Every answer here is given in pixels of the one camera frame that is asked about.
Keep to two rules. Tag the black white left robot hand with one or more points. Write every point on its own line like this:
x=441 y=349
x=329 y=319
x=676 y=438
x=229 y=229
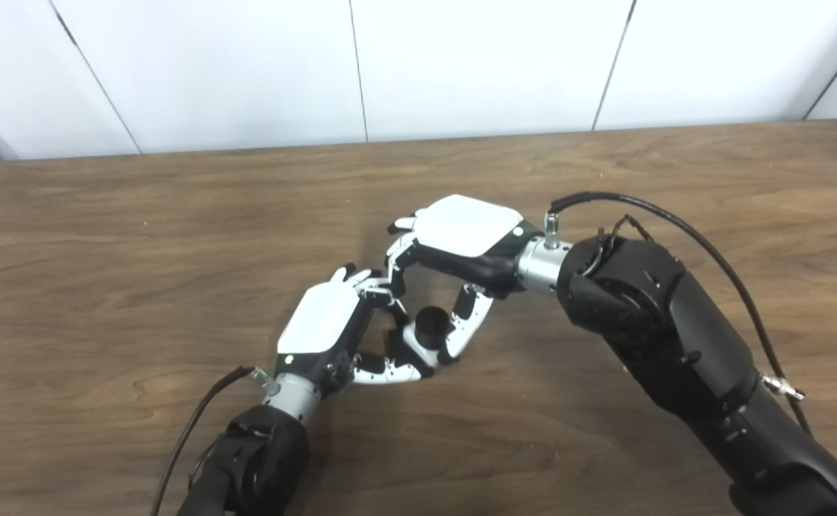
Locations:
x=318 y=319

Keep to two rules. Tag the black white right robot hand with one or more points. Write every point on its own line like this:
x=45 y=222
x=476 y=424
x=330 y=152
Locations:
x=465 y=226

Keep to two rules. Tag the white square piece with hole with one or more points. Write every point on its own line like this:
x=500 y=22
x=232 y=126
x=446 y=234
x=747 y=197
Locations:
x=413 y=339

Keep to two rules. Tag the black peg with square base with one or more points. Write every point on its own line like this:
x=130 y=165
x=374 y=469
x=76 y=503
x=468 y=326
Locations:
x=433 y=326

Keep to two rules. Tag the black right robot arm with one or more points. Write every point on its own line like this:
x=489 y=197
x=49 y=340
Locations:
x=676 y=344

